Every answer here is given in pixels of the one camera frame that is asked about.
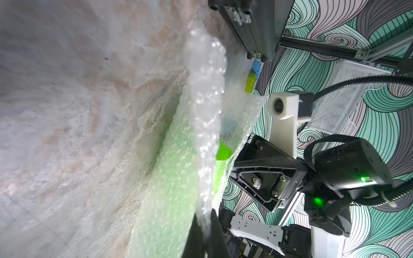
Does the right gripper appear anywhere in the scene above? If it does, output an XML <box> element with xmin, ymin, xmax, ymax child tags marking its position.
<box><xmin>230</xmin><ymin>135</ymin><xmax>308</xmax><ymax>212</ymax></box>

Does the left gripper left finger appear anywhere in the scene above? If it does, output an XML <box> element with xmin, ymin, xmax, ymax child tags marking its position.
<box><xmin>181</xmin><ymin>215</ymin><xmax>205</xmax><ymax>258</ymax></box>

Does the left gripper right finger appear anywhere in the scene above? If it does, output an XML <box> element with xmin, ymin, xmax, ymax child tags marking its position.
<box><xmin>206</xmin><ymin>209</ymin><xmax>230</xmax><ymax>258</ymax></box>

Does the clear bubble wrap sheet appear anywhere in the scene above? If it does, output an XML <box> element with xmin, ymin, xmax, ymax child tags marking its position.
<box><xmin>126</xmin><ymin>25</ymin><xmax>266</xmax><ymax>258</ymax></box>

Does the green plastic wine glass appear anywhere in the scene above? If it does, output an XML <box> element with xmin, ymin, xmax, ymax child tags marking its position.
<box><xmin>154</xmin><ymin>122</ymin><xmax>233</xmax><ymax>258</ymax></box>

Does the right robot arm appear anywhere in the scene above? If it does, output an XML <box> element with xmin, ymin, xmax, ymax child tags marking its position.
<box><xmin>219</xmin><ymin>75</ymin><xmax>413</xmax><ymax>258</ymax></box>

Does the green toy brick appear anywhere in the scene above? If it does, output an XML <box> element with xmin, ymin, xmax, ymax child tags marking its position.
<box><xmin>244</xmin><ymin>72</ymin><xmax>258</xmax><ymax>94</ymax></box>

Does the blue toy brick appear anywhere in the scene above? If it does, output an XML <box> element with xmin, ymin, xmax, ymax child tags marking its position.
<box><xmin>251</xmin><ymin>60</ymin><xmax>264</xmax><ymax>76</ymax></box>

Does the black case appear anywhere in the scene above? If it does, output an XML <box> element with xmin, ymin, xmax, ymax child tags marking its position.
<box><xmin>208</xmin><ymin>0</ymin><xmax>295</xmax><ymax>62</ymax></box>

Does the clear plastic wall bin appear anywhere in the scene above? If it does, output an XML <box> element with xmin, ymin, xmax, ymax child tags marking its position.
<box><xmin>308</xmin><ymin>61</ymin><xmax>391</xmax><ymax>136</ymax></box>

